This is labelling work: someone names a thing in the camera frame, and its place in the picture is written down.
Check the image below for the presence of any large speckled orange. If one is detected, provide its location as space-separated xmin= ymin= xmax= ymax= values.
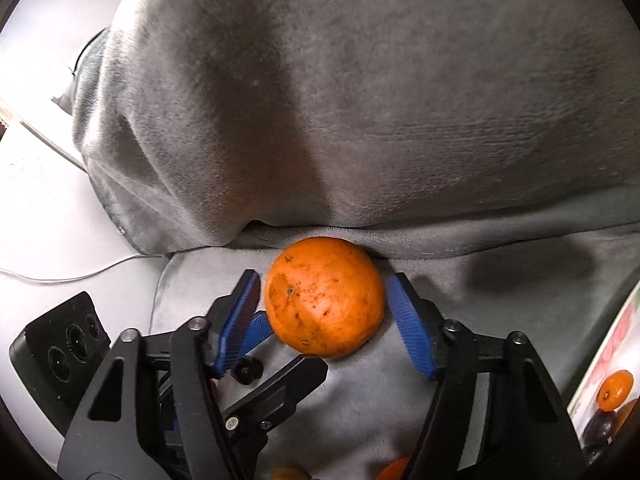
xmin=264 ymin=236 xmax=387 ymax=360

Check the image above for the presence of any long thin white cable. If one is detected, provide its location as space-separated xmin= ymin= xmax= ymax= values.
xmin=0 ymin=252 xmax=168 ymax=283

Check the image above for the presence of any small tangerine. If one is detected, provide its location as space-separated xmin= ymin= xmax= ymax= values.
xmin=375 ymin=456 xmax=413 ymax=480

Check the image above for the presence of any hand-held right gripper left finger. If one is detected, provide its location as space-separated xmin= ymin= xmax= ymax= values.
xmin=57 ymin=269 xmax=262 ymax=480

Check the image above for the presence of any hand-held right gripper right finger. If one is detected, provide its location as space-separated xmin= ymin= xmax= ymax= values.
xmin=386 ymin=272 xmax=586 ymax=480

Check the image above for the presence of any grey fleece blanket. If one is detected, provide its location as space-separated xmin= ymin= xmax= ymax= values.
xmin=72 ymin=0 xmax=640 ymax=480

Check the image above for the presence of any medium tangerine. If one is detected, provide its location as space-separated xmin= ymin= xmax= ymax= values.
xmin=597 ymin=370 xmax=635 ymax=411

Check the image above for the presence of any floral white plate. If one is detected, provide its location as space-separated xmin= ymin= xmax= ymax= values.
xmin=567 ymin=280 xmax=640 ymax=466

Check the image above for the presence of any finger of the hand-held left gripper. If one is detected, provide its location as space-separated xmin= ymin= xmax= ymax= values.
xmin=231 ymin=310 xmax=275 ymax=385
xmin=220 ymin=354 xmax=329 ymax=461

